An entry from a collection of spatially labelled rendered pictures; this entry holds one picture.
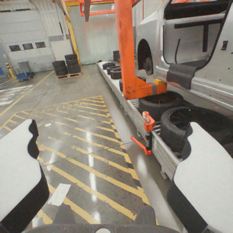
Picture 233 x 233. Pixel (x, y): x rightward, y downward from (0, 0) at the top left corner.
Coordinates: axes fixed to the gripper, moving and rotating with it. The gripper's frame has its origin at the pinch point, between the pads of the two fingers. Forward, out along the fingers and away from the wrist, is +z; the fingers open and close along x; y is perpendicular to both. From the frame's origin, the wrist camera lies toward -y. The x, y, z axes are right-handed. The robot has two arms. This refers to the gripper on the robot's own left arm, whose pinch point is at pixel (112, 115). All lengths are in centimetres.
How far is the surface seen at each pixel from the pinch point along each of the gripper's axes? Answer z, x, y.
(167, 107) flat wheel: 142, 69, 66
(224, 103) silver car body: 82, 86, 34
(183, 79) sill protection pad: 128, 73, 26
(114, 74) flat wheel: 416, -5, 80
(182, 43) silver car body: 197, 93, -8
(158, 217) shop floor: 40, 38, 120
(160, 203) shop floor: 50, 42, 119
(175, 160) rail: 64, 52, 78
